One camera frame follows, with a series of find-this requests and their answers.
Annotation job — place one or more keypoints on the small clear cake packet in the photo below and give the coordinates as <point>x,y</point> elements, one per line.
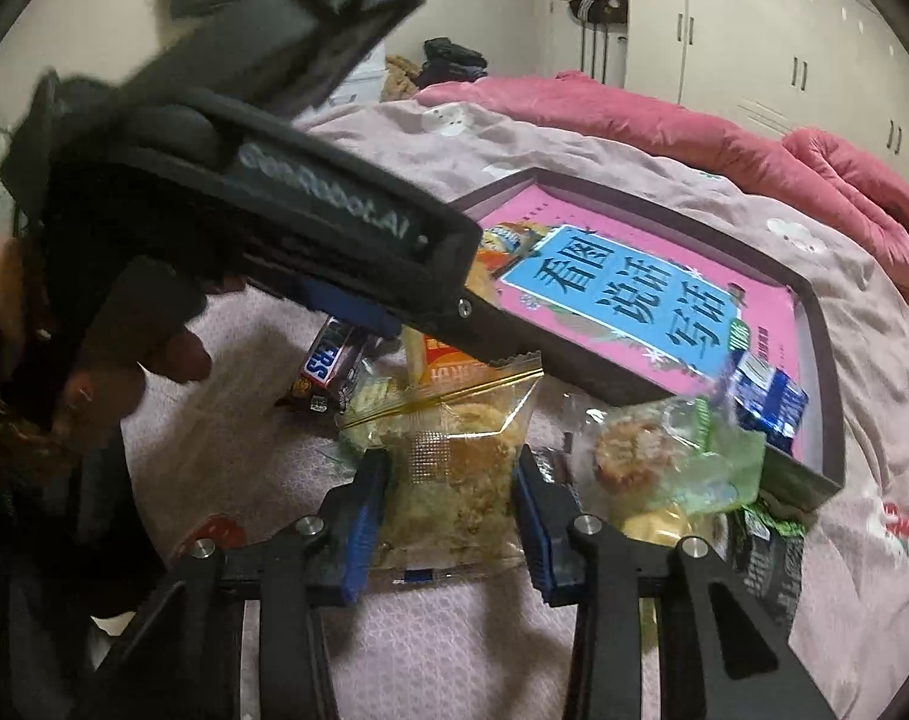
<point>368,409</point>

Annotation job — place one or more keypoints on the dark clothes pile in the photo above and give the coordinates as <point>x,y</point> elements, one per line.
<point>454,60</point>

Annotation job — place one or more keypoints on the white wardrobe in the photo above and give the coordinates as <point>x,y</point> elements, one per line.
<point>762,22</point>

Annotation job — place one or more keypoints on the pink quilt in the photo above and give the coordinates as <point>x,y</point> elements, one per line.
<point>649,116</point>

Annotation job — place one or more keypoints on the black and green snack packet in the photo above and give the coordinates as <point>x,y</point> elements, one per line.
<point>769,570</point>

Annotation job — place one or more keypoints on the brown chocolate bar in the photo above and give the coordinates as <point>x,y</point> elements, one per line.
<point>327,371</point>

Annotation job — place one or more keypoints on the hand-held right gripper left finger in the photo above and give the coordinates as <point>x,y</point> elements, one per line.
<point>360,525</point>

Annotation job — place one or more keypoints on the purple printed bed sheet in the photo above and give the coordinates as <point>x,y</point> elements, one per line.
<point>649,157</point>

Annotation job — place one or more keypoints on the orange snack packet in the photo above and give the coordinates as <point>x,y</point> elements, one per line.
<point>443,360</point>

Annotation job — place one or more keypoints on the grey cardboard box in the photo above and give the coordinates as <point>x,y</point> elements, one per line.
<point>724,390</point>

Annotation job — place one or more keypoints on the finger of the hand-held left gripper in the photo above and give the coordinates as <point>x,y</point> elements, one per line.
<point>349,311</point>
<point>492,337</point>

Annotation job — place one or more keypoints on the green packet with yellow cake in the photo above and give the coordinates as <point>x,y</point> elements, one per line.
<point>724,472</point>

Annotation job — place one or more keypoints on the yellow snack packet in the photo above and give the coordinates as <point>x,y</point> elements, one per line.
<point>499,244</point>

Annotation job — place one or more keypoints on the pink book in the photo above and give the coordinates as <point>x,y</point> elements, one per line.
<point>559,202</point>

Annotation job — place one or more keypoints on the white drawer unit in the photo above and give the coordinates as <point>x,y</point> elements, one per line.
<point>364,75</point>

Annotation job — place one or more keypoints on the brown knitted cloth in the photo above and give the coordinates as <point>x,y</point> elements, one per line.
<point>400,75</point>

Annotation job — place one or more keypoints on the clear pastry bag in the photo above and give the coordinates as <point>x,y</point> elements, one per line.
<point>454,480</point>

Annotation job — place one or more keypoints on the person's left hand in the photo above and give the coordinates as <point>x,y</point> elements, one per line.
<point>147,330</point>

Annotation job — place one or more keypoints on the blue snack packet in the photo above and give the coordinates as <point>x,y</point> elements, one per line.
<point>769,397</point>

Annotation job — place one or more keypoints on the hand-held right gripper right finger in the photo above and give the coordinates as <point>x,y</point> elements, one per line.
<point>537,540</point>

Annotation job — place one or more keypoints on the clear cookie packet green label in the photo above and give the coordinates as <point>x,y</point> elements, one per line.
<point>634,450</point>

